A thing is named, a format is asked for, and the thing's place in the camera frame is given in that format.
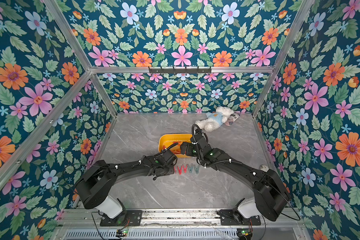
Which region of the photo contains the yellow plastic storage box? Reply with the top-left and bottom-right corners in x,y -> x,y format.
158,134 -> 192,158

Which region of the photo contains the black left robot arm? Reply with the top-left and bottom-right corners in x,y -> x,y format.
75,150 -> 178,219

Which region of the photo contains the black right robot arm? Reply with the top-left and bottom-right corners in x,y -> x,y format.
181,124 -> 291,222

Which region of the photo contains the pile of clothespins in box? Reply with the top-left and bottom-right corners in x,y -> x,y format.
162,141 -> 183,155

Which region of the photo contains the white teddy bear blue shirt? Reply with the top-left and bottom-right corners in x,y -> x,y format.
195,107 -> 234,132

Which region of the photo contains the patterned pouch near bear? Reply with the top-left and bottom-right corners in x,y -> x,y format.
225,113 -> 240,126

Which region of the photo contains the aluminium front rail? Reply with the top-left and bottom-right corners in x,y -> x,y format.
58,208 -> 306,229

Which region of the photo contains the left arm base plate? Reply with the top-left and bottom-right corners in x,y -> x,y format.
100,210 -> 143,227

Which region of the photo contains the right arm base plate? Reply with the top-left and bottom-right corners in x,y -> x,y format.
217,210 -> 262,226

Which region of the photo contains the black hook rail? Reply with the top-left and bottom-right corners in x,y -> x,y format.
148,67 -> 212,75

